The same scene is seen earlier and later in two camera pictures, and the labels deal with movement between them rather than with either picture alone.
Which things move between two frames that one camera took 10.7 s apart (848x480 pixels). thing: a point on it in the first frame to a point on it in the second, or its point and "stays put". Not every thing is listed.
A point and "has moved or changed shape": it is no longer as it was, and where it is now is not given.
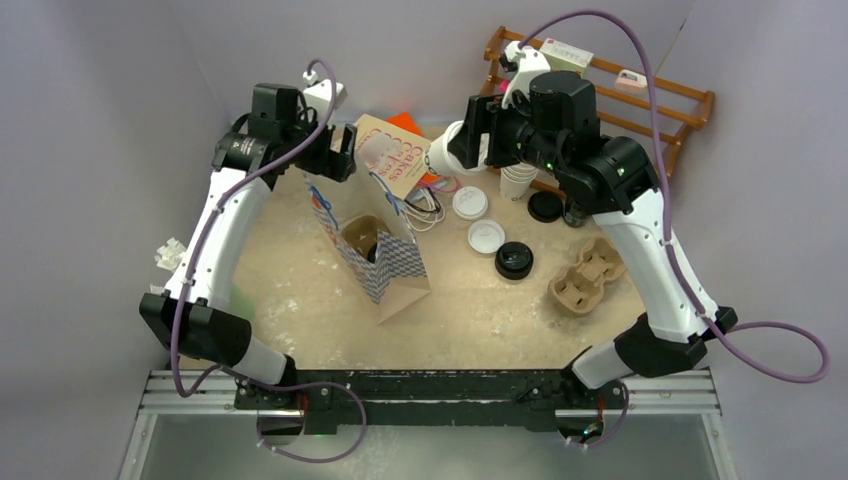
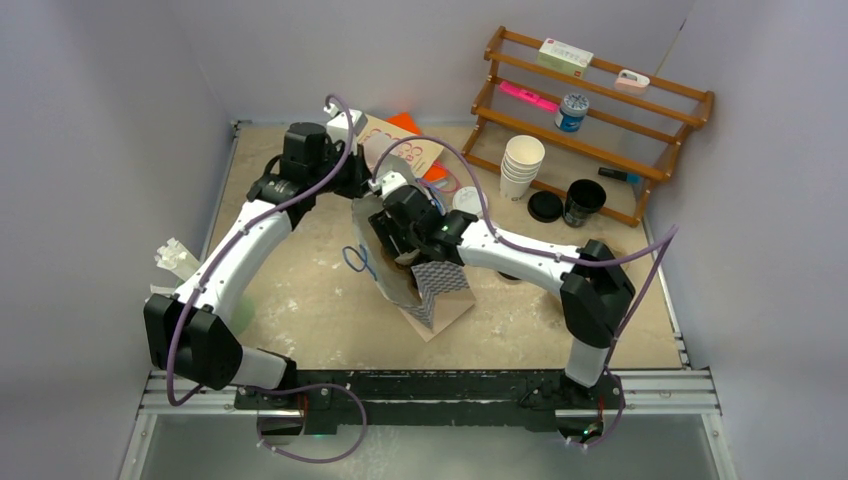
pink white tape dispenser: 629,80 stays put
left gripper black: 333,164 to 360,174
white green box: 562,57 stays put
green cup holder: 241,304 stays put
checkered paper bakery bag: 373,238 has moved or changed shape
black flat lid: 544,206 stays put
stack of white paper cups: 515,180 stays put
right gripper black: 486,116 to 387,230
